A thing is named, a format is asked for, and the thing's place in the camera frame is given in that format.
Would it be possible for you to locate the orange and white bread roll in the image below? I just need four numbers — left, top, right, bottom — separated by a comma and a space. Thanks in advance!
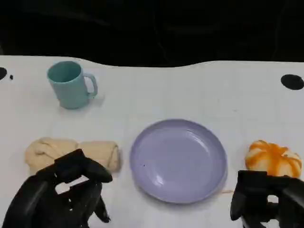
245, 139, 303, 178

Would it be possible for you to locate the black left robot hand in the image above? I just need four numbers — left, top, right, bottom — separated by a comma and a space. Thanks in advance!
0, 149, 114, 228

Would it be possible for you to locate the lilac plate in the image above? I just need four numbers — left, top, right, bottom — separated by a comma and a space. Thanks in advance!
129, 118, 228, 204

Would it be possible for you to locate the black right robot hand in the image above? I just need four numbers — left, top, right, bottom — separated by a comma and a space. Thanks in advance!
229, 170, 304, 228

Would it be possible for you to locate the pale green mug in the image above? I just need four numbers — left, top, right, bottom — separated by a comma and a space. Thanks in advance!
47, 60, 98, 110

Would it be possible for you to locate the beige towel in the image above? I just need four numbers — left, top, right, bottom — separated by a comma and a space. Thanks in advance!
24, 137, 122, 175

